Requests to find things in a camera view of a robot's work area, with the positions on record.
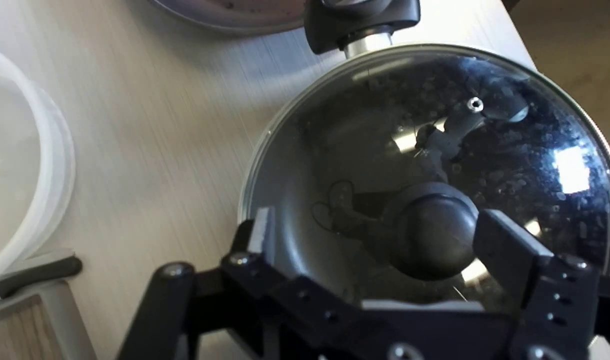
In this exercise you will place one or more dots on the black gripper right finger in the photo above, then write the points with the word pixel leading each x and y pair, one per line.
pixel 511 255

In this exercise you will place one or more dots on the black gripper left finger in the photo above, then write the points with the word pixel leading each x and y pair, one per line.
pixel 250 270

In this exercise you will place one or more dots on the glass pot lid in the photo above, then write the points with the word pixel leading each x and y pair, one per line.
pixel 444 173

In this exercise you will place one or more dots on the black cooking pot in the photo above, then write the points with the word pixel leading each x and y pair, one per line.
pixel 361 26

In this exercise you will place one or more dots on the black spray bottle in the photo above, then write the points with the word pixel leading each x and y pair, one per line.
pixel 53 270

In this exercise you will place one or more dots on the purple frying pan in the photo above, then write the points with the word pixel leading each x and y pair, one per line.
pixel 239 17

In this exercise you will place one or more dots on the clear plastic container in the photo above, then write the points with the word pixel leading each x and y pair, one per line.
pixel 36 166

